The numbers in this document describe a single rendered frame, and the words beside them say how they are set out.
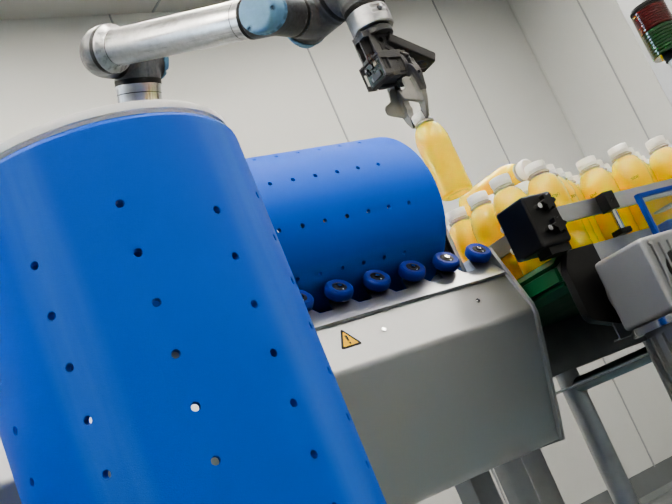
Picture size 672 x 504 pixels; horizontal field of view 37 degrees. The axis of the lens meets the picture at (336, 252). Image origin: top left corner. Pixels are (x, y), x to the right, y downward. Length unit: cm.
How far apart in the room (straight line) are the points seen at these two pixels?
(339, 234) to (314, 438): 77
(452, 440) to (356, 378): 21
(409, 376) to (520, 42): 569
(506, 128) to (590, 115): 62
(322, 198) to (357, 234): 8
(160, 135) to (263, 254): 13
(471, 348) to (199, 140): 83
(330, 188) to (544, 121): 530
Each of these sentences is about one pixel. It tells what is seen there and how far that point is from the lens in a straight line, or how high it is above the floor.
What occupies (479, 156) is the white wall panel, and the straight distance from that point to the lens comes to 623.
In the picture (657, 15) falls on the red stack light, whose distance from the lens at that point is 187.
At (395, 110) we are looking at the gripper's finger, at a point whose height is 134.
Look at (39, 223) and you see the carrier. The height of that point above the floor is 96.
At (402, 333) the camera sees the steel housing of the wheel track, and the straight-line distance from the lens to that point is 151.
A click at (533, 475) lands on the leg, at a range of 163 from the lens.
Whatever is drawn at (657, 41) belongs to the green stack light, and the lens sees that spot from 186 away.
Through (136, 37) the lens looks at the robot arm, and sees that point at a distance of 230.
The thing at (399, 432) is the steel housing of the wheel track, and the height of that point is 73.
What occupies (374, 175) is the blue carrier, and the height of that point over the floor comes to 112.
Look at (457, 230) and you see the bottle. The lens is 187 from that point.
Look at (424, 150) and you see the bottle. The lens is 198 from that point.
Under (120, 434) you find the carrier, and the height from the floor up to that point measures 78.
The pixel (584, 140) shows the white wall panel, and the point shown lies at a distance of 687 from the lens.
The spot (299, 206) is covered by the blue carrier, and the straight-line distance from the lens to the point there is 149.
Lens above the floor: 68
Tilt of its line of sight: 13 degrees up
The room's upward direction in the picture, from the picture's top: 23 degrees counter-clockwise
